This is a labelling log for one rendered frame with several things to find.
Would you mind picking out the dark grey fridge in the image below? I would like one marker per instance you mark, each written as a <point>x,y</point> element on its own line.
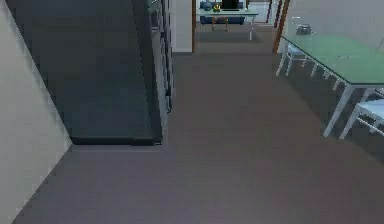
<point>100,66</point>

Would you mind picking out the pale green side table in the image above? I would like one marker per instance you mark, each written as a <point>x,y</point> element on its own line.
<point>230,15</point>

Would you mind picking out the yellow small ornament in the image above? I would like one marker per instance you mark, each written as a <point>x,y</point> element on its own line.
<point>217,8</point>

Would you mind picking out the blue round vase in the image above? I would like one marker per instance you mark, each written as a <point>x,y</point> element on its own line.
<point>207,5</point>

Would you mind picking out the black television set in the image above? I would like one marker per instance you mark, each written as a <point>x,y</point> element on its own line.
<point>230,4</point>

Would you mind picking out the white dining chair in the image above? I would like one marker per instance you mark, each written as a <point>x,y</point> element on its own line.
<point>366,113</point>
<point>293,55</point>

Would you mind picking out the green glass dining table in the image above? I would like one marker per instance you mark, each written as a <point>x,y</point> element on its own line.
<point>346,58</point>

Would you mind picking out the brown wooden door frame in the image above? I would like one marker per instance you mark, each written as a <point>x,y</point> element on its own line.
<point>281,23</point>

